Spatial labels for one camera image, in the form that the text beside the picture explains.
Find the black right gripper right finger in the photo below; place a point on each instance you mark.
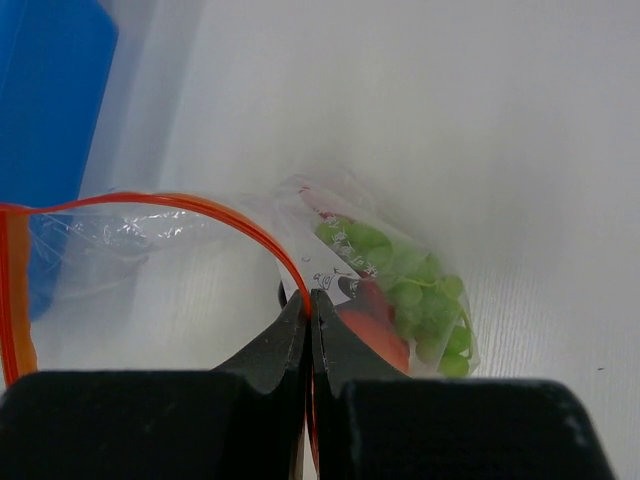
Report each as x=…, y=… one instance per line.
x=369, y=421

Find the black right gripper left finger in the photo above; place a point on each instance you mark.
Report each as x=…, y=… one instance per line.
x=241, y=420

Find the clear zip top bag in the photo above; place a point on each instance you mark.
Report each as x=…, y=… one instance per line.
x=155, y=282

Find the fake red chili pepper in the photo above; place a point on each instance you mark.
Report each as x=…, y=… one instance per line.
x=346, y=262

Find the fake green grapes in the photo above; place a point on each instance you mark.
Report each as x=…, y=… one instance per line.
x=430, y=314

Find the blue plastic bin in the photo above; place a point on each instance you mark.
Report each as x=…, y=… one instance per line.
x=55, y=61

